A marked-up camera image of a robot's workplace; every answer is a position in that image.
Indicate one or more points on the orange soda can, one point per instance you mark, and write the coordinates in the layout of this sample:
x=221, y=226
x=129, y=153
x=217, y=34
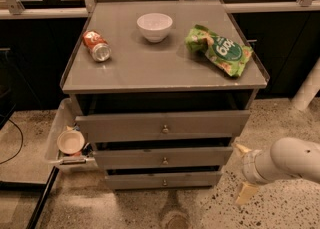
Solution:
x=97, y=46

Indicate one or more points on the white post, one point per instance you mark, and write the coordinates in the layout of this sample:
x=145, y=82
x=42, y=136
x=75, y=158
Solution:
x=308, y=89

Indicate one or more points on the grey bottom drawer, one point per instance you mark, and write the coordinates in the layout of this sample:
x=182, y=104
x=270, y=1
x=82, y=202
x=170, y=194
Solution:
x=164, y=180

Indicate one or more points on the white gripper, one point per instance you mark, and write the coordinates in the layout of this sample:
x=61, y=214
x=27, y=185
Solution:
x=249, y=167

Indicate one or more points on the small beige bowl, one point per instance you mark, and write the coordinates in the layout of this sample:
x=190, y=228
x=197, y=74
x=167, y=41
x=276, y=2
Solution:
x=70, y=142

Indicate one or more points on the grey top drawer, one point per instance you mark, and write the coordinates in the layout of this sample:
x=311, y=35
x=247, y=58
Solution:
x=162, y=126

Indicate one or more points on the white ceramic bowl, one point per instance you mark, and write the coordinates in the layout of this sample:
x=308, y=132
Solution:
x=155, y=27

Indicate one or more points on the green chip bag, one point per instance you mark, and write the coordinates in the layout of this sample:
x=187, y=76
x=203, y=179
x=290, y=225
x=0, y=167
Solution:
x=227, y=55

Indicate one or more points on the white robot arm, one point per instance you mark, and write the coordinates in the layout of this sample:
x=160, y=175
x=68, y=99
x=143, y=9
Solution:
x=287, y=158

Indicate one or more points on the grey drawer cabinet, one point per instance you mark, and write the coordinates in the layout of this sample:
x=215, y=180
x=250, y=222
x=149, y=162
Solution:
x=145, y=77

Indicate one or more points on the grey drawer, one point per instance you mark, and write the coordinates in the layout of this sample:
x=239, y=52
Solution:
x=163, y=158
x=162, y=126
x=164, y=180

